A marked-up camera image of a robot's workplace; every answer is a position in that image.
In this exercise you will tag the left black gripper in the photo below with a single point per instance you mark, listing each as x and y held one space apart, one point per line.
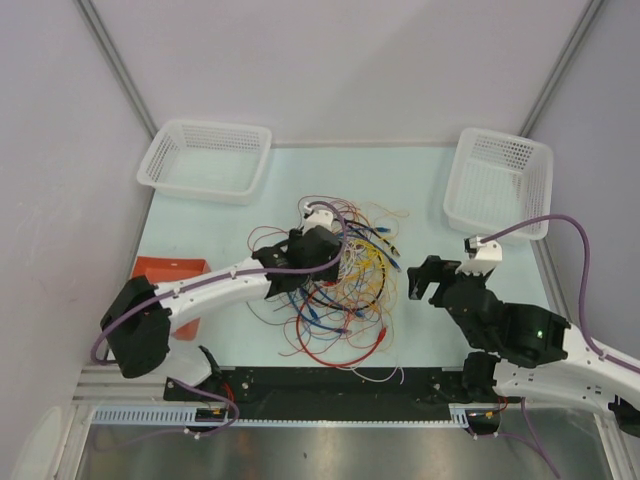
333 258

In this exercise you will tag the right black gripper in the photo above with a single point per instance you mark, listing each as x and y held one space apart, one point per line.
430 272

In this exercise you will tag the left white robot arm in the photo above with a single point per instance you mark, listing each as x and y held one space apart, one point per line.
138 325

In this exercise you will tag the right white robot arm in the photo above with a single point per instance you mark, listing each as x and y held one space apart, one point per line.
522 350

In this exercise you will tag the right white mesh basket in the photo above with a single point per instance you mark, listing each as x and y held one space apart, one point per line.
496 181

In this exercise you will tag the white mesh basket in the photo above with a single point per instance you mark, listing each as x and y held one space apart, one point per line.
205 160
496 181

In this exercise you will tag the left white mesh basket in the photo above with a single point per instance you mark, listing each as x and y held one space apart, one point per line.
205 160

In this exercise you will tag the orange plastic bin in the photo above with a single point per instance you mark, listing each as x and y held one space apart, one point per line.
158 270

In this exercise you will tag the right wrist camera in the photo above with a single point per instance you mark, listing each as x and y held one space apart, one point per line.
483 258

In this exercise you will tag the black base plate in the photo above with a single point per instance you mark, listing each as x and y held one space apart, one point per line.
325 394

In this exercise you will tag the aluminium frame post right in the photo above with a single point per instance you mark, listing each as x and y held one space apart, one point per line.
568 54

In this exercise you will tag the aluminium frame post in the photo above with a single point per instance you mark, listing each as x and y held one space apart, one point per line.
114 61
568 54

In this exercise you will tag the aluminium frame post left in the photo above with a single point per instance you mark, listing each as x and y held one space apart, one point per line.
114 61

